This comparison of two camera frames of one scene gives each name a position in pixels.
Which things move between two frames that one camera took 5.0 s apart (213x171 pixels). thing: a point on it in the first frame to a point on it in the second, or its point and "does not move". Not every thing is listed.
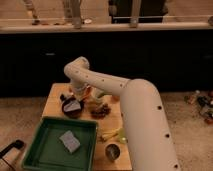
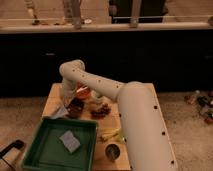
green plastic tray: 62,144 does not move
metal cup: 112,152 does not move
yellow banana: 117,133 does not move
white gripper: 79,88 to 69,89
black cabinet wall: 176,61 does not move
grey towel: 71,106 to 60,113
